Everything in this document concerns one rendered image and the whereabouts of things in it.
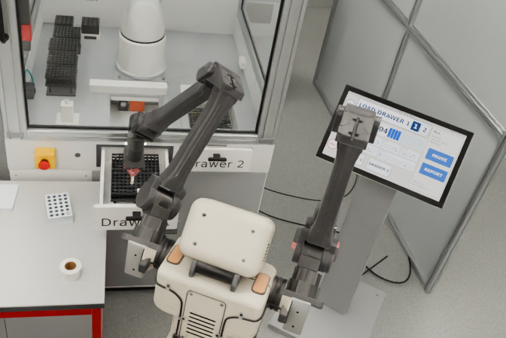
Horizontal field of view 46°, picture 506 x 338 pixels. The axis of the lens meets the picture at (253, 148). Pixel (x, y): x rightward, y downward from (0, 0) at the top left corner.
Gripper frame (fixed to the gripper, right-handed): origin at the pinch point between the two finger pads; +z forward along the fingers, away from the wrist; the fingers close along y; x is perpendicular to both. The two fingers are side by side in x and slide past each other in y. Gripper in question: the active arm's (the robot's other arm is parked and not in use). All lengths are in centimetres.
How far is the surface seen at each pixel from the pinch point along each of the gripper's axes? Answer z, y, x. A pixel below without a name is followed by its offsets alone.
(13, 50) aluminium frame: -28, 29, 39
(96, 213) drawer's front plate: 7.1, -12.0, 12.2
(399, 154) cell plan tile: -9, 3, -100
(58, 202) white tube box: 20.0, 2.1, 25.5
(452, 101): 12, 57, -156
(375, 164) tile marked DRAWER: -3, 3, -92
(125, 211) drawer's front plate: 6.2, -12.0, 2.5
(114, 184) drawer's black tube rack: 9.3, 2.2, 5.8
